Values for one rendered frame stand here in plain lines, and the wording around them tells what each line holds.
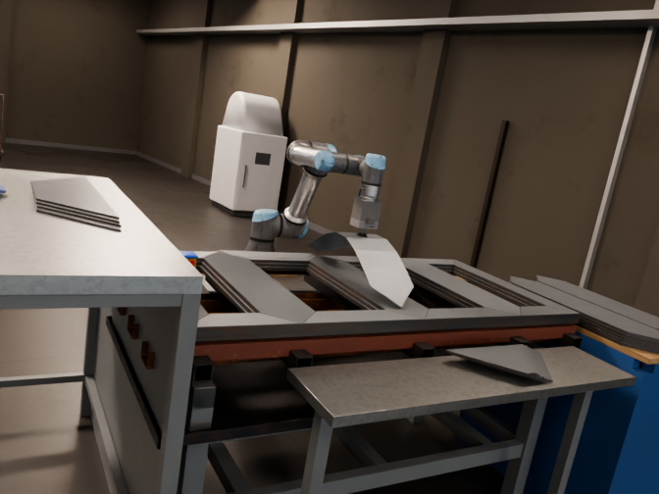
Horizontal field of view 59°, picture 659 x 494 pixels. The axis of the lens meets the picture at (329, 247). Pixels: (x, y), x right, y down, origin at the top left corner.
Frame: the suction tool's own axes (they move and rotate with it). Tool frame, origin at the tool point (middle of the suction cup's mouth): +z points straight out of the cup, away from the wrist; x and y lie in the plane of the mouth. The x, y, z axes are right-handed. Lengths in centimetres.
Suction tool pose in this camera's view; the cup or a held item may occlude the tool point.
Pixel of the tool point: (361, 238)
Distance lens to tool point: 217.8
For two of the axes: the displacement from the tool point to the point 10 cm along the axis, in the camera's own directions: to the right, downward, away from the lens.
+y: 8.6, 0.3, 5.1
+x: -4.9, -2.7, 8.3
